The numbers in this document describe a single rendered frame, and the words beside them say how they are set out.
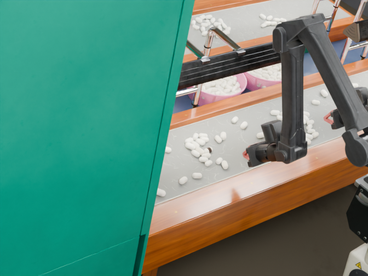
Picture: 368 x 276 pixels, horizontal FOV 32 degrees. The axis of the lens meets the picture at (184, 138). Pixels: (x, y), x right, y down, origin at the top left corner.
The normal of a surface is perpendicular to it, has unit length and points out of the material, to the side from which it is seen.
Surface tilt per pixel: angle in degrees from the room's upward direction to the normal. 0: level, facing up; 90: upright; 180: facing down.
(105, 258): 90
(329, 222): 0
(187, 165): 0
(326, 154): 0
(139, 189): 90
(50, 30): 90
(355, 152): 95
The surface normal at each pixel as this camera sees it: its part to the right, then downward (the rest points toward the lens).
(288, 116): -0.80, 0.33
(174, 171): 0.17, -0.76
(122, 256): 0.56, 0.60
